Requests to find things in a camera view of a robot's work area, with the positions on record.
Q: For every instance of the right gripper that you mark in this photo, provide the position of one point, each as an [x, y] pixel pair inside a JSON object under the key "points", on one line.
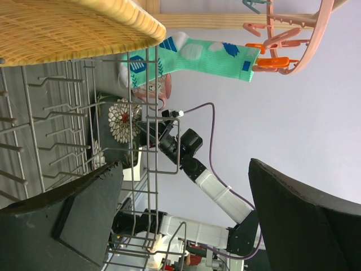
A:
{"points": [[158, 135]]}

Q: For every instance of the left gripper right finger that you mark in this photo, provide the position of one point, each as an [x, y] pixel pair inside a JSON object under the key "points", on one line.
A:
{"points": [[304, 228]]}

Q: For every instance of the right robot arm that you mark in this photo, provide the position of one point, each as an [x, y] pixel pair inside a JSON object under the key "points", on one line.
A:
{"points": [[241, 242]]}

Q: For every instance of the black floral square plate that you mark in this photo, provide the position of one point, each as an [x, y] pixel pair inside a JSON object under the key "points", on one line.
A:
{"points": [[115, 134]]}

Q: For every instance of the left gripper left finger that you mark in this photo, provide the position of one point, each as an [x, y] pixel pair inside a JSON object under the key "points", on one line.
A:
{"points": [[66, 228]]}

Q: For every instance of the yellow woven-pattern plate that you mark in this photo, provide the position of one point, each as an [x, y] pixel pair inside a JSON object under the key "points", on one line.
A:
{"points": [[38, 32]]}

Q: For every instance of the teal patterned sock front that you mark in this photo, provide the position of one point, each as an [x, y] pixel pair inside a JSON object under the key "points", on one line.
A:
{"points": [[180, 52]]}

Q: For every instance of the white square plate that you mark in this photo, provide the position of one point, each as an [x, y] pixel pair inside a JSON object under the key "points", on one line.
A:
{"points": [[135, 173]]}

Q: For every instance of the grey wire dish rack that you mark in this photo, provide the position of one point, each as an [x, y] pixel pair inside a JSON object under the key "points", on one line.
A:
{"points": [[46, 119]]}

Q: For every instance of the pink ceramic mug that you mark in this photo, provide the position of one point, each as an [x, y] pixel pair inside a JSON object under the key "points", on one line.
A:
{"points": [[160, 89]]}

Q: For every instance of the wooden tray frame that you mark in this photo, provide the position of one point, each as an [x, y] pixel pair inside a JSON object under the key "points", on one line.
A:
{"points": [[228, 21]]}

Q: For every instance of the pink round clothes hanger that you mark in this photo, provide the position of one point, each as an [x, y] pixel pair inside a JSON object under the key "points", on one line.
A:
{"points": [[287, 32]]}

